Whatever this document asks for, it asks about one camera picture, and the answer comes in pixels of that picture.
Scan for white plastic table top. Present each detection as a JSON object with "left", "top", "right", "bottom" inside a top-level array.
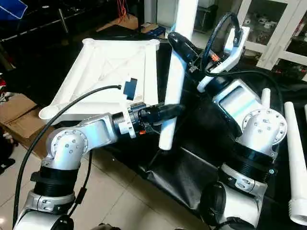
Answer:
[{"left": 38, "top": 38, "right": 161, "bottom": 120}]

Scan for blue box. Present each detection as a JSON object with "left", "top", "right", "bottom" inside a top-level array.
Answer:
[{"left": 146, "top": 25, "right": 167, "bottom": 39}]

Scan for black mat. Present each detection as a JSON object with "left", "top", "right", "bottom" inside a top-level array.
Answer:
[{"left": 0, "top": 24, "right": 307, "bottom": 230}]

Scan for white glass-door cabinet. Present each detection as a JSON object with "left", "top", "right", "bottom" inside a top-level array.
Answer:
[{"left": 237, "top": 0, "right": 307, "bottom": 77}]

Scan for brown cardboard box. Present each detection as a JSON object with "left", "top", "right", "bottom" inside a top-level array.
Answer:
[{"left": 0, "top": 93, "right": 48, "bottom": 159}]

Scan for red cables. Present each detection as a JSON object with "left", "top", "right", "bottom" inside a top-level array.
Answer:
[{"left": 117, "top": 0, "right": 130, "bottom": 21}]

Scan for grey metal post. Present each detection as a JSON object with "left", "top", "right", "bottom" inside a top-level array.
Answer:
[{"left": 58, "top": 7, "right": 71, "bottom": 33}]

